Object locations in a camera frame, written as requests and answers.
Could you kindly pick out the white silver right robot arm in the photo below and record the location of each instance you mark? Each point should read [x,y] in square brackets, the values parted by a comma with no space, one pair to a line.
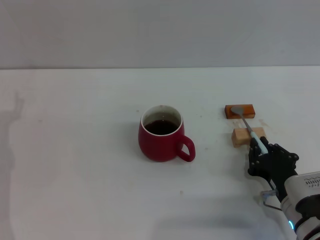
[302,200]

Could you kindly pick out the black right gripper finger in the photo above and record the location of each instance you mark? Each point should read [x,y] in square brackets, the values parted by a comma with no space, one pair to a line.
[285,155]
[253,152]

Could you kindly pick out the light wooden notched block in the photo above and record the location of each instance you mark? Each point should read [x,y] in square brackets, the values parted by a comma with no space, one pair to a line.
[240,136]

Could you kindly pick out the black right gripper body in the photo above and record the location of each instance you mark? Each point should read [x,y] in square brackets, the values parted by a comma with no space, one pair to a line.
[272,167]

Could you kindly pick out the dark coffee liquid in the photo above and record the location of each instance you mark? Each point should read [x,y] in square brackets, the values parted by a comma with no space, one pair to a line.
[161,127]

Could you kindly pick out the red ceramic cup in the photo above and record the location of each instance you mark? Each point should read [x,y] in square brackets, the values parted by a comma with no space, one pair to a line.
[160,147]

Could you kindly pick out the dark brown wooden block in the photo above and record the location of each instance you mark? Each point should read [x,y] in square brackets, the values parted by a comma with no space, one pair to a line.
[247,112]

